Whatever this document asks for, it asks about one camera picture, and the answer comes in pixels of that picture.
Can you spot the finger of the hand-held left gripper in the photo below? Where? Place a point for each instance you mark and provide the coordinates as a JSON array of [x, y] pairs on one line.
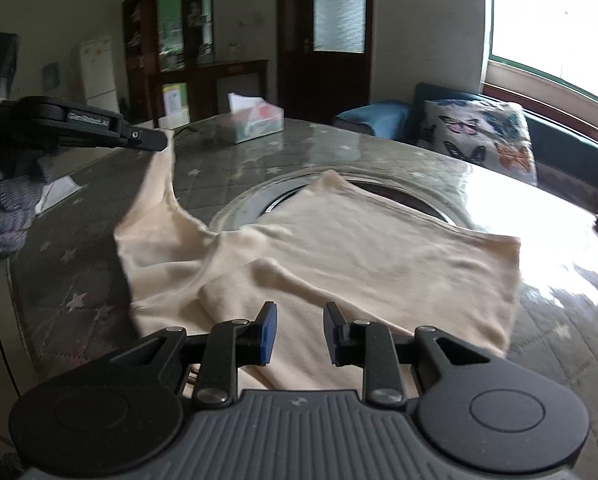
[[146, 138]]

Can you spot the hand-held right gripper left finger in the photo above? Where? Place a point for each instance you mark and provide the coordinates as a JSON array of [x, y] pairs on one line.
[[268, 332]]

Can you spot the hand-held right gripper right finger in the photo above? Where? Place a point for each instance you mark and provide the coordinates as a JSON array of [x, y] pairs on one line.
[[334, 335]]

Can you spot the cream fleece garment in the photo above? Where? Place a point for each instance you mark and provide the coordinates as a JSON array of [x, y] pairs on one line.
[[354, 240]]

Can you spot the person's left hand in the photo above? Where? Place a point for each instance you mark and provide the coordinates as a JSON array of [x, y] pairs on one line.
[[9, 205]]

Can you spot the yellow green box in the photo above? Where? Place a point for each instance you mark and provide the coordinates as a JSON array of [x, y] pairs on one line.
[[174, 97]]

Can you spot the white refrigerator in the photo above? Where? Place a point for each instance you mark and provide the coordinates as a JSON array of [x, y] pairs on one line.
[[99, 70]]

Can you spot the white paper sheet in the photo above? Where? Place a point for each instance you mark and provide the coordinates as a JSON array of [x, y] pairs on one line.
[[61, 187]]

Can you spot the dark wooden bookshelf cabinet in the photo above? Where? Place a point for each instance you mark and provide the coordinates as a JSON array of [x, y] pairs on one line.
[[149, 35]]

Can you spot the tissue box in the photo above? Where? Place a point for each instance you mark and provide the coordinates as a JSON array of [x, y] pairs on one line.
[[254, 120]]

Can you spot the blue sofa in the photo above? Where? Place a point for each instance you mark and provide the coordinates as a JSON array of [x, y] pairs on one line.
[[379, 115]]

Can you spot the dark wooden door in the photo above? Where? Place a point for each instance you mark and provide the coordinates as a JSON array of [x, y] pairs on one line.
[[339, 5]]

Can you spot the butterfly print pillow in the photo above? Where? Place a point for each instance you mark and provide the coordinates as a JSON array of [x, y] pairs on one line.
[[474, 135]]

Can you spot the green framed window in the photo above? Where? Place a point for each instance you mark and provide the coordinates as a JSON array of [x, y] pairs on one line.
[[554, 10]]

